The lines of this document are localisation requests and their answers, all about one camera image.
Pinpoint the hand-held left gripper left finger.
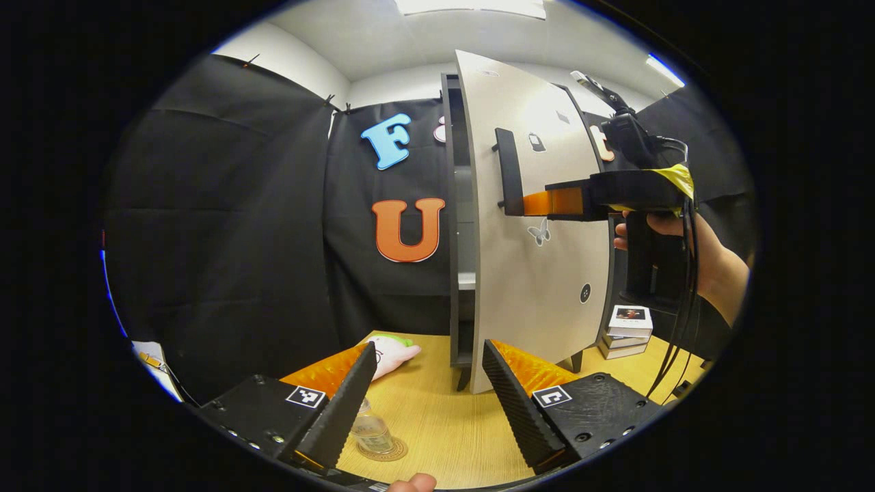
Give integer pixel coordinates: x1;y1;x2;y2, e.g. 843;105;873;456
196;340;379;471

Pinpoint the thin grey book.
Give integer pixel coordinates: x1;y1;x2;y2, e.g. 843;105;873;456
598;340;649;361
603;331;651;350

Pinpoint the black cabinet door handle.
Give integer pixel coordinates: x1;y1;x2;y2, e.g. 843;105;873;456
492;128;526;217

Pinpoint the white desk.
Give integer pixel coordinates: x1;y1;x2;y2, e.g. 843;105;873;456
130;340;185;404

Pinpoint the long ceiling light panel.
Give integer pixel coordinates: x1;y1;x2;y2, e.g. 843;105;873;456
395;0;548;20

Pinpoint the pink plush toy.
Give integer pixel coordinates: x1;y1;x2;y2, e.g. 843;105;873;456
369;335;422;381

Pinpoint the small ceiling light panel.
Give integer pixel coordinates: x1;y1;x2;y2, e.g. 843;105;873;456
646;53;686;88

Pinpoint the clear bottle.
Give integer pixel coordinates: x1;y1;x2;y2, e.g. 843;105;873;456
351;398;396;455

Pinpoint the dark grey cabinet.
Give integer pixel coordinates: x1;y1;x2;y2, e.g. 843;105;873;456
440;72;616;392

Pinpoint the white picture cover book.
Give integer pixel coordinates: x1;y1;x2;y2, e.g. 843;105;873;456
607;305;654;338

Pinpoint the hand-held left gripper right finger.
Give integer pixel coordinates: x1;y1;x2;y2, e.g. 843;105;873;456
481;338;667;476

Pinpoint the black cable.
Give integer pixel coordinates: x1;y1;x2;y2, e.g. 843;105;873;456
646;137;701;398

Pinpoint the light grey cabinet door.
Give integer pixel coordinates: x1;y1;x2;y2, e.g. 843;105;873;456
455;49;614;395

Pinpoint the black backdrop cloth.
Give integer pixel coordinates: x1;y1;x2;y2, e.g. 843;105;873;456
103;55;756;404

